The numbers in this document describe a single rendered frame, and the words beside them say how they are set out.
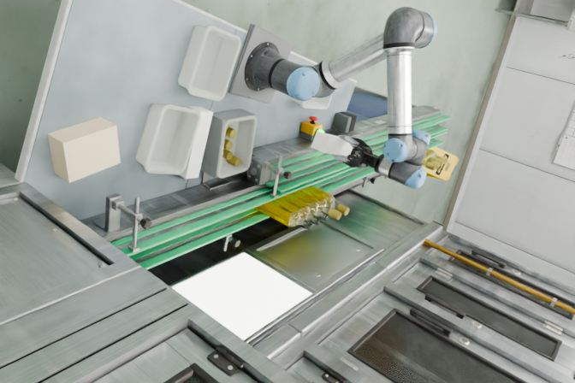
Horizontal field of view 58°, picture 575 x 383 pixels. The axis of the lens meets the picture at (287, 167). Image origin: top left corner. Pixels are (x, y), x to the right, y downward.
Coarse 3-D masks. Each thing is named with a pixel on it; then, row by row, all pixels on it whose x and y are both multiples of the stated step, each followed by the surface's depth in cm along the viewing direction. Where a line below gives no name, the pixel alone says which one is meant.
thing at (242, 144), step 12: (228, 120) 178; (240, 120) 183; (252, 120) 190; (240, 132) 195; (252, 132) 192; (240, 144) 196; (252, 144) 194; (240, 156) 197; (228, 168) 192; (240, 168) 195
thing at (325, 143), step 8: (320, 136) 185; (328, 136) 183; (336, 136) 197; (312, 144) 186; (320, 144) 184; (328, 144) 183; (336, 144) 189; (344, 144) 193; (328, 152) 186; (336, 152) 191; (344, 152) 196
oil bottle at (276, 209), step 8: (256, 208) 199; (264, 208) 196; (272, 208) 194; (280, 208) 192; (288, 208) 193; (272, 216) 195; (280, 216) 192; (288, 216) 190; (296, 216) 189; (288, 224) 191; (296, 224) 190
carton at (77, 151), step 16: (64, 128) 139; (80, 128) 140; (96, 128) 141; (112, 128) 143; (64, 144) 133; (80, 144) 137; (96, 144) 140; (112, 144) 145; (64, 160) 135; (80, 160) 138; (96, 160) 142; (112, 160) 147; (64, 176) 139; (80, 176) 140
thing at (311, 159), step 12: (420, 120) 309; (432, 120) 315; (444, 120) 320; (384, 132) 271; (372, 144) 249; (300, 156) 215; (312, 156) 218; (324, 156) 220; (288, 168) 200; (300, 168) 203
